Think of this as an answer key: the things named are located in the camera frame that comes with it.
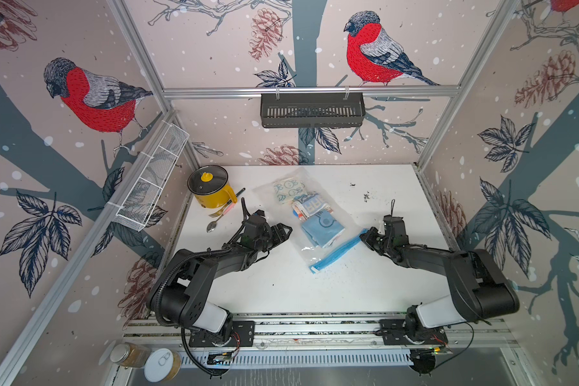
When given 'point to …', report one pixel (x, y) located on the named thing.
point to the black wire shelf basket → (299, 110)
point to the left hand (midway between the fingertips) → (291, 228)
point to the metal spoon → (212, 225)
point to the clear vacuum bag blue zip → (318, 258)
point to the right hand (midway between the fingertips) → (359, 231)
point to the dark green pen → (239, 193)
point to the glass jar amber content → (129, 355)
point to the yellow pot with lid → (209, 184)
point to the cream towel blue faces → (285, 190)
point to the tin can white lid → (162, 365)
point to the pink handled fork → (223, 211)
